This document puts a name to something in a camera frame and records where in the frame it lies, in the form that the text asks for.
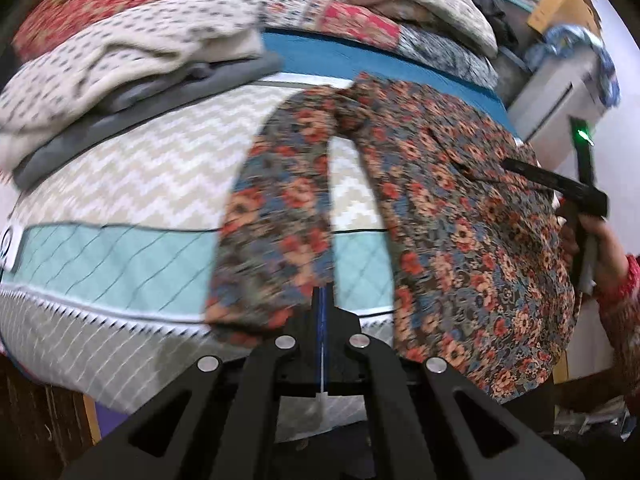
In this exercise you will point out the dark wooden bed frame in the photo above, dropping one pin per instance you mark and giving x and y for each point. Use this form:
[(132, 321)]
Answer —
[(43, 428)]

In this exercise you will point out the right hand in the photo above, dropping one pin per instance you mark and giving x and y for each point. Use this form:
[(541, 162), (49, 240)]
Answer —
[(610, 271)]

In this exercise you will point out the floral patterned garment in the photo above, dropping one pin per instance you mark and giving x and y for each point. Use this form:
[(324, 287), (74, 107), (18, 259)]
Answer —
[(478, 278)]

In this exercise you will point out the chevron patterned bedspread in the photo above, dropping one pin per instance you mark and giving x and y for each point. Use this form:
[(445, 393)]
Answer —
[(116, 247)]

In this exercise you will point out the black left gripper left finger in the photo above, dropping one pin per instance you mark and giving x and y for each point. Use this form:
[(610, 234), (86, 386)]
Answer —
[(218, 419)]

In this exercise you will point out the white dotted folded blanket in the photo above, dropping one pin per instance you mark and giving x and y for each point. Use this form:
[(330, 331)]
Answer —
[(51, 92)]

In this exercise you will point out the yellow cardboard box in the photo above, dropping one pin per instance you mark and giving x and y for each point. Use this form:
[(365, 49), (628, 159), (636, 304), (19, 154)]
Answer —
[(548, 13)]

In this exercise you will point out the grey folded cloth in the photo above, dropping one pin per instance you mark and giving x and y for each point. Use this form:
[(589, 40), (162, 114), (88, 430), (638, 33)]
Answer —
[(135, 103)]

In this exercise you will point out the red knitted sleeve forearm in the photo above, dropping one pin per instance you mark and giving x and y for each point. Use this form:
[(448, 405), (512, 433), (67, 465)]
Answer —
[(619, 315)]

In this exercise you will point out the white appliance box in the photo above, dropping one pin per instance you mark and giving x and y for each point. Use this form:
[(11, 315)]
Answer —
[(560, 89)]

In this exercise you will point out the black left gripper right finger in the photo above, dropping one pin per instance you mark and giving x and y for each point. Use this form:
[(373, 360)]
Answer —
[(426, 420)]

